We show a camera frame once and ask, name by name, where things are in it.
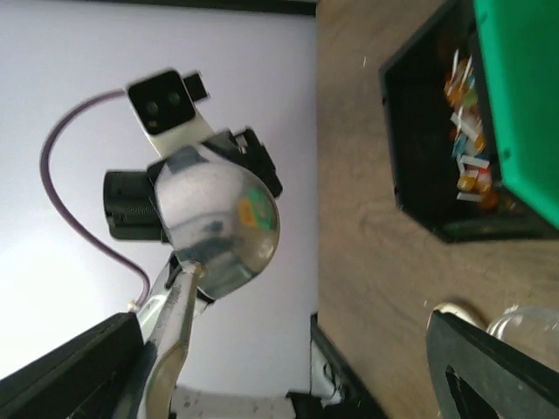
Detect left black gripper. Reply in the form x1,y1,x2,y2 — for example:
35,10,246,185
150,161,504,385
103,128,283,243

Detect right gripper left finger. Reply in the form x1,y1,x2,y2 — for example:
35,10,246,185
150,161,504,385
1,313,144,419

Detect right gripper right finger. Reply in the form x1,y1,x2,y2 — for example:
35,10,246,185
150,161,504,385
426,311,558,418

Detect clear plastic jar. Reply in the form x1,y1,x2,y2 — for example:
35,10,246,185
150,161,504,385
487,306,558,372

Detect metal scoop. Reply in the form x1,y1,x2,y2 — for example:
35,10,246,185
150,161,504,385
137,143,280,419

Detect black candy bin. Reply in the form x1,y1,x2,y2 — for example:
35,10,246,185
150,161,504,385
379,1,558,244

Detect green candy bin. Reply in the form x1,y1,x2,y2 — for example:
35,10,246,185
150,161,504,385
473,0,558,226

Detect cream jar lid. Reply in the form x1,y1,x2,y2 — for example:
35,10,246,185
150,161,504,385
427,301,487,330

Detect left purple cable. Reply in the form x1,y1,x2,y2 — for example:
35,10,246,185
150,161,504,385
39,89,152,309

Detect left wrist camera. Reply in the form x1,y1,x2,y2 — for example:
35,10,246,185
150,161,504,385
125,68,215,158

